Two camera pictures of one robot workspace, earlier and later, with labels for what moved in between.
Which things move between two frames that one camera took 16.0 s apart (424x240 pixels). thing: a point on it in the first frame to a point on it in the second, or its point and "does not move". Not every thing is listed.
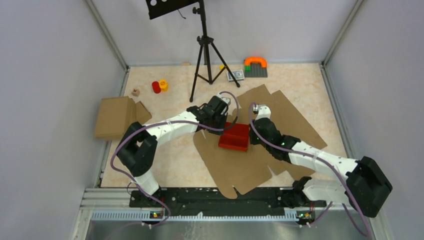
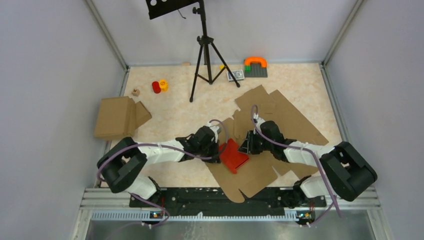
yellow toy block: (163, 85) does not move
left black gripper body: (219, 121) to (209, 150)
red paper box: (236, 137) to (230, 155)
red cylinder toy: (156, 88) does not move
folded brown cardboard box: (115, 115) does not move
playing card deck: (238, 74) does not move
